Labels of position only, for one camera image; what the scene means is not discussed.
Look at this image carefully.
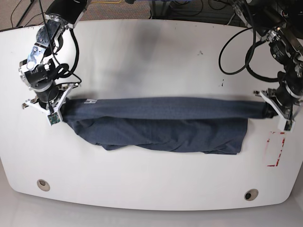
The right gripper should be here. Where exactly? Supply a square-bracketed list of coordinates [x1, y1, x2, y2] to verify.
[22, 81, 80, 116]

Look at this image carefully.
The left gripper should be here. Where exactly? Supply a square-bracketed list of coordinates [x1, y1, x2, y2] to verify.
[253, 87, 303, 123]

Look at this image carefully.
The dark blue t-shirt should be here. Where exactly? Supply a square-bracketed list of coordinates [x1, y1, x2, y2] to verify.
[62, 97, 276, 155]

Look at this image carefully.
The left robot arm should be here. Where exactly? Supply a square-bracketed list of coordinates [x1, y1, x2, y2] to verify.
[232, 0, 303, 124]

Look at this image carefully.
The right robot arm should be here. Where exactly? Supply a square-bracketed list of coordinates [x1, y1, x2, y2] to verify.
[19, 0, 90, 116]

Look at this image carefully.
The red tape rectangle marking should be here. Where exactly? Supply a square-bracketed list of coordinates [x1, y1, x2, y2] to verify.
[264, 131, 286, 167]

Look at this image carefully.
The black tripod stand leg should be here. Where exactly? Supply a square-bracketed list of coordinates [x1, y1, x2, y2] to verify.
[16, 0, 35, 27]

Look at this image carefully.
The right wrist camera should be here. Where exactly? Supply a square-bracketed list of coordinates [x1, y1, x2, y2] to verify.
[47, 112, 62, 126]

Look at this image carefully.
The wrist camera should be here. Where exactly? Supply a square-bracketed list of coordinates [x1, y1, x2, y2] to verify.
[278, 118, 295, 132]
[47, 112, 62, 126]

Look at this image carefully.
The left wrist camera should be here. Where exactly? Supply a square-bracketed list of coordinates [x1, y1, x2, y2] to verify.
[278, 118, 295, 132]

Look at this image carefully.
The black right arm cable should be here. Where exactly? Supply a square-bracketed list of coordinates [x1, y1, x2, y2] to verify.
[37, 0, 83, 83]

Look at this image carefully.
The left table cable grommet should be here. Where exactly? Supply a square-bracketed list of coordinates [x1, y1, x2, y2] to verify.
[37, 179, 50, 192]

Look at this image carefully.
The table cable grommet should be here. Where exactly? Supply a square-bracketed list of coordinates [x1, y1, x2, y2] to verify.
[37, 179, 50, 192]
[244, 189, 258, 201]

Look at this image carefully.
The right table cable grommet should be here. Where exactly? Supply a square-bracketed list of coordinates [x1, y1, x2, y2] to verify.
[244, 189, 258, 201]

